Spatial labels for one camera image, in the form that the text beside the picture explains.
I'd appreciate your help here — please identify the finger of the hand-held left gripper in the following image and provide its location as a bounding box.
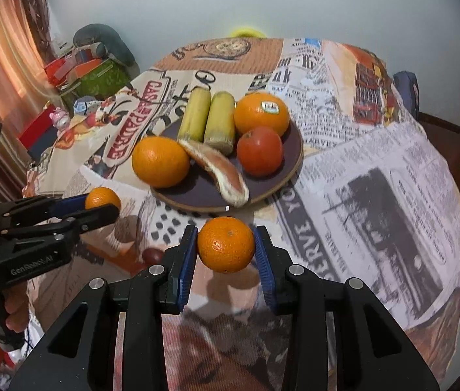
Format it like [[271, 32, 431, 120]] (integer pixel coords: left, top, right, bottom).
[[0, 205, 121, 248], [0, 195, 93, 218]]

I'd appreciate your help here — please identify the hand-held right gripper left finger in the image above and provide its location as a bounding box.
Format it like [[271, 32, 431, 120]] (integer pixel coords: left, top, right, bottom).
[[7, 224, 200, 391]]

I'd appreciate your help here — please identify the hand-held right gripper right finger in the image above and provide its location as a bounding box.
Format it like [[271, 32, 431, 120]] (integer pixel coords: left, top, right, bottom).
[[253, 225, 442, 391]]

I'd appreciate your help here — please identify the small tangerine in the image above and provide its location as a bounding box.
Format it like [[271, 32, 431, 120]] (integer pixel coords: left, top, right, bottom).
[[197, 217, 255, 274], [85, 187, 122, 212]]

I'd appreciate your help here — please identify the purple round plate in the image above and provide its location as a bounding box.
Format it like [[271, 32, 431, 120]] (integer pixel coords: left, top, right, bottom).
[[150, 118, 304, 213]]

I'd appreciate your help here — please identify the large plain orange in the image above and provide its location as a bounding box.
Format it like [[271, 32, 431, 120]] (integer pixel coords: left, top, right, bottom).
[[131, 136, 190, 188]]

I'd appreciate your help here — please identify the peeled pomelo segment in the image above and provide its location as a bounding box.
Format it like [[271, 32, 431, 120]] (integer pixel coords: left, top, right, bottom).
[[178, 139, 250, 207]]

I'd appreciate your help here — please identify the red tomato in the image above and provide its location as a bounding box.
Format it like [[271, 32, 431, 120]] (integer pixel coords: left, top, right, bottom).
[[237, 126, 284, 177]]

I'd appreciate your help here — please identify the yellow sugarcane piece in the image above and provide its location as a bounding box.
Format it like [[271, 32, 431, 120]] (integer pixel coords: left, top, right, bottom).
[[204, 92, 236, 152], [178, 87, 213, 143]]

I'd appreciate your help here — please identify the large orange with sticker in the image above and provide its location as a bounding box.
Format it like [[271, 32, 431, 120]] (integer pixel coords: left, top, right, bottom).
[[234, 92, 290, 138]]

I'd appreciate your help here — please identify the person's left hand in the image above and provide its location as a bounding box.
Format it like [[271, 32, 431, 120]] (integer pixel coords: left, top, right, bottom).
[[4, 282, 32, 332]]

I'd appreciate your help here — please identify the small dark red jujube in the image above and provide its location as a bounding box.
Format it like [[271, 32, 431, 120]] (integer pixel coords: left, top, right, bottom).
[[142, 248, 165, 265]]

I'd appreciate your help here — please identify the red and black box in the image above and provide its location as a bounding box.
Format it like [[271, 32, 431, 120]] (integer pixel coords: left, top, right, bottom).
[[18, 108, 57, 159]]

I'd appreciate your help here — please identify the pink rabbit figure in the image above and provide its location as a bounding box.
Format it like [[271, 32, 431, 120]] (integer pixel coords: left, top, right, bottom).
[[51, 107, 71, 130]]

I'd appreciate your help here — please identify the green patterned bag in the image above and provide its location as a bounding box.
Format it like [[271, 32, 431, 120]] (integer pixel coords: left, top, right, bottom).
[[77, 59, 130, 98]]

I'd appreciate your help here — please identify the pile of red gift boxes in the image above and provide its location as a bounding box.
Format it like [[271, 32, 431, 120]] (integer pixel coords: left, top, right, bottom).
[[44, 49, 104, 86]]

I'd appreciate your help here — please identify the newspaper print blanket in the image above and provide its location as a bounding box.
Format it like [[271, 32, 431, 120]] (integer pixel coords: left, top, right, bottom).
[[22, 36, 460, 391]]

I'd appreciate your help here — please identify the brown curtain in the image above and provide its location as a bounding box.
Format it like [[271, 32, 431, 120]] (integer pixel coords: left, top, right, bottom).
[[22, 0, 57, 62]]

